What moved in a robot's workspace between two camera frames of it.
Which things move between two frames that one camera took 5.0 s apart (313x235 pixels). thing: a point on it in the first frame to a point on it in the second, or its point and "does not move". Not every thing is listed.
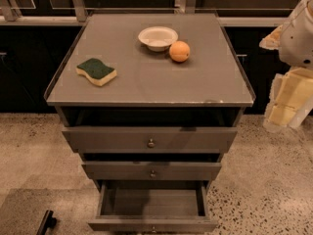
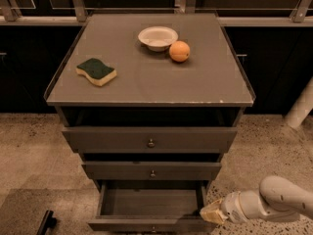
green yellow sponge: (96, 71) does not move
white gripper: (297, 43) to (230, 206)
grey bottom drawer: (153, 207) does not move
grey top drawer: (148, 139) does not move
